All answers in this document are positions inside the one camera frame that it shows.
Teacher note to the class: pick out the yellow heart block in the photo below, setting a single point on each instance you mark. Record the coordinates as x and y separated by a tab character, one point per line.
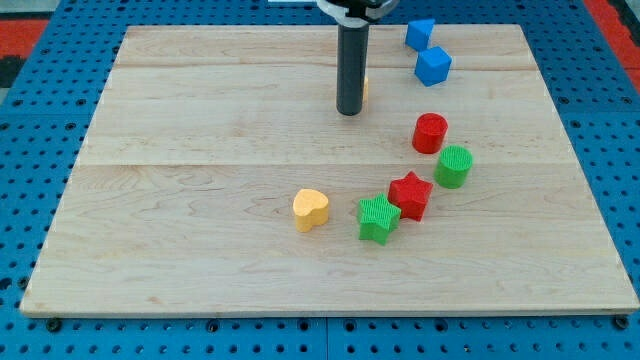
310	208

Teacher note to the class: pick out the yellow block behind rod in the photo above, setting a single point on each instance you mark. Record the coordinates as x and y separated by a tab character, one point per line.
365	89

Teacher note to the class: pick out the blue cube block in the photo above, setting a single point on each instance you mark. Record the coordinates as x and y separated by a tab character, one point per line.
432	66

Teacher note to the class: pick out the green star block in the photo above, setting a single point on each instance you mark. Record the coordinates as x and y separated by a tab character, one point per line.
377	218

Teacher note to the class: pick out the wooden board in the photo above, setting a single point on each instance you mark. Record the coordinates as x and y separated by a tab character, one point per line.
180	202

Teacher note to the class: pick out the red star block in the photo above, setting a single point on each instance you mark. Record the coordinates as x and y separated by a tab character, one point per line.
411	194

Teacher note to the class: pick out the green cylinder block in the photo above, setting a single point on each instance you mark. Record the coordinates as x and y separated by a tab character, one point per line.
453	166

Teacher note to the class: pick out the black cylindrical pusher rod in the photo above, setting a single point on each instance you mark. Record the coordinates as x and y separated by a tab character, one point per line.
352	46

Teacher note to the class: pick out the blue triangular block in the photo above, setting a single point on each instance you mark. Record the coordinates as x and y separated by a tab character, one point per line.
418	33

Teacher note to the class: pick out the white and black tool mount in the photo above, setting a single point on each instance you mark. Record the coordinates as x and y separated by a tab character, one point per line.
356	13

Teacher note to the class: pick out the red cylinder block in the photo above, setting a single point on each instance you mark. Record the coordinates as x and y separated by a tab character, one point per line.
429	133

